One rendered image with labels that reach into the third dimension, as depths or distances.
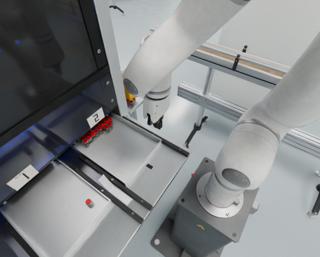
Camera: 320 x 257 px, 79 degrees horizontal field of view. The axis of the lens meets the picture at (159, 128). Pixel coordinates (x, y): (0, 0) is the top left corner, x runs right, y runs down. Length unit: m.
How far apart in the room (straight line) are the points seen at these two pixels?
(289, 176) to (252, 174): 1.70
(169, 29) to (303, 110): 0.28
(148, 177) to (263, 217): 1.24
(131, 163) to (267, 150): 0.57
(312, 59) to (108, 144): 0.81
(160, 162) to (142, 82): 0.51
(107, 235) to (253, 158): 0.57
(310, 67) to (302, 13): 1.52
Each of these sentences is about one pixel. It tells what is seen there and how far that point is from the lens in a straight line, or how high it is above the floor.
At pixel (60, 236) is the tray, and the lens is 0.85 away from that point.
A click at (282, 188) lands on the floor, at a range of 2.08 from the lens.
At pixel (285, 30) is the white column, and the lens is 1.94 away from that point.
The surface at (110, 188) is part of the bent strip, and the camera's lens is 0.85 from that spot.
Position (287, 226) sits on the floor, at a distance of 1.96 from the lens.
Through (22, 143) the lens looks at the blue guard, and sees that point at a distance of 0.75.
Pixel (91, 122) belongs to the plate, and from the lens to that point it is 0.88.
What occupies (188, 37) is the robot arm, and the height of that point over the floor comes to 1.47.
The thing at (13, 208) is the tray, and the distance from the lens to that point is 0.98.
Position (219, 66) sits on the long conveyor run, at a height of 0.88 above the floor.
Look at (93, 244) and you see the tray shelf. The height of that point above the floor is 0.88.
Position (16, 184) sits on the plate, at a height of 1.02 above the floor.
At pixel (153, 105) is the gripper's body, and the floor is 1.24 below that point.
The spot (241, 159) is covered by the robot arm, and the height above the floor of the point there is 1.27.
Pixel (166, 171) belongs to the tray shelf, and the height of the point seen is 0.88.
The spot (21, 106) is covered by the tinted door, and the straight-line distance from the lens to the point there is 0.70.
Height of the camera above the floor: 1.65
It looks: 51 degrees down
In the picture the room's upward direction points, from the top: straight up
